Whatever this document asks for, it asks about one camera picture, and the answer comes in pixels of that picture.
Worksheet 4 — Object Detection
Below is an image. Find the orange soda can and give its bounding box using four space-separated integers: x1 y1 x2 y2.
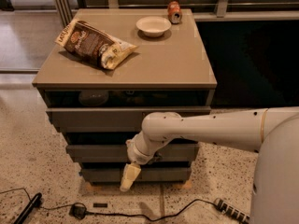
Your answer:
167 1 182 24

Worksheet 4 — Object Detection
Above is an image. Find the grey top drawer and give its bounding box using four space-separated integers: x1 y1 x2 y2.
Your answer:
46 106 211 133

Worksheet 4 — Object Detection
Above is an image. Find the grey round object in drawer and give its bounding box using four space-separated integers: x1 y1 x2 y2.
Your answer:
78 90 109 106

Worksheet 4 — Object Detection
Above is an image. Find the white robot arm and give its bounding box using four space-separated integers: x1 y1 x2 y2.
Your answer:
121 107 299 224

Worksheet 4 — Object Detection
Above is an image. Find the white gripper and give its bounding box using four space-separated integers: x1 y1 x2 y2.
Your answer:
120 139 163 192

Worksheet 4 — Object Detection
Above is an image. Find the black bar on floor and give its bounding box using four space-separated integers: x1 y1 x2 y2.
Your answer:
13 192 42 224

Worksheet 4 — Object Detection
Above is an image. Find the grey drawer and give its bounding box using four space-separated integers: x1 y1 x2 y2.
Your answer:
66 144 199 162
46 106 211 133
80 167 192 183

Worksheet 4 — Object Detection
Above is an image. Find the grey bottom drawer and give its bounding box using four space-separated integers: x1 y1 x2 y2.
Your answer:
80 167 192 183

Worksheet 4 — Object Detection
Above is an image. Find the white bowl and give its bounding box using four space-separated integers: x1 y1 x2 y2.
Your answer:
136 16 171 37

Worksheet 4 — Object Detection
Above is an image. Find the small black floor block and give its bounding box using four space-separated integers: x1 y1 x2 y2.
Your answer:
93 203 107 208

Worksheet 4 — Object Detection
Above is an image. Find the grey three-drawer cabinet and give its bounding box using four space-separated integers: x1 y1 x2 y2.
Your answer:
33 9 217 171

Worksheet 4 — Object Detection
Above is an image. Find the brown chip bag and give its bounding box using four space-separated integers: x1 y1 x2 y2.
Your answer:
55 19 137 70

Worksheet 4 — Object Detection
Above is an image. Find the black power strip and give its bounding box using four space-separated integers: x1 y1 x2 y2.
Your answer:
214 198 249 224

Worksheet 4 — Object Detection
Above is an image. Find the black cable with adapter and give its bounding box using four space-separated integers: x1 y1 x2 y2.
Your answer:
0 188 217 223

